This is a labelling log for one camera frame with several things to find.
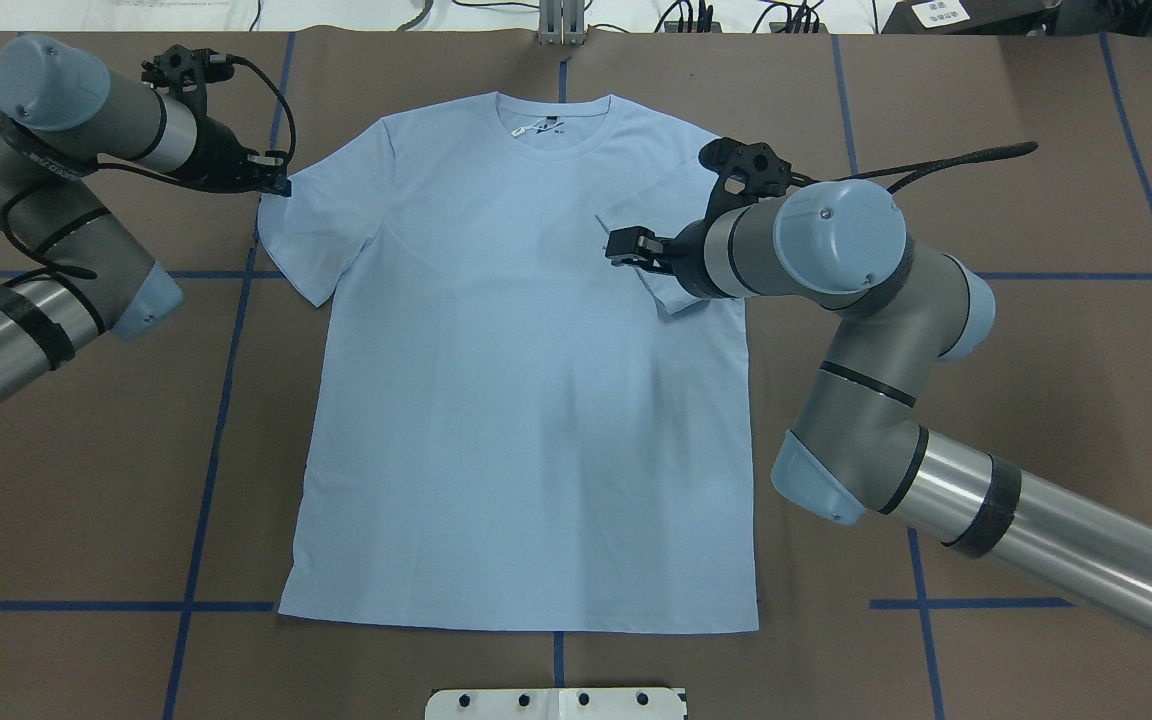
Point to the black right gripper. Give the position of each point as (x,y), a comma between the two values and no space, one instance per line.
(691,256)

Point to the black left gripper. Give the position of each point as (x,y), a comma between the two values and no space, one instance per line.
(219,159)

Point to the light blue t-shirt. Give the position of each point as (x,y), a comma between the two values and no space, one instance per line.
(512,434)

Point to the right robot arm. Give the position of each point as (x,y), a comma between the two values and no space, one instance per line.
(858,445)

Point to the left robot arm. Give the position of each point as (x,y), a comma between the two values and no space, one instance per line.
(65,115)

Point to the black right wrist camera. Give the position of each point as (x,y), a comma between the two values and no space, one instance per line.
(746,173)

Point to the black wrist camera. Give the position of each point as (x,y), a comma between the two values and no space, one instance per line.
(746,173)
(186,73)

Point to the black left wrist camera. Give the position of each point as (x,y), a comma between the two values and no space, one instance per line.
(186,73)

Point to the aluminium frame post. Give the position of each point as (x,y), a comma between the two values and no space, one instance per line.
(562,22)

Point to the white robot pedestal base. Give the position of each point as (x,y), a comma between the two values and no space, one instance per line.
(559,703)

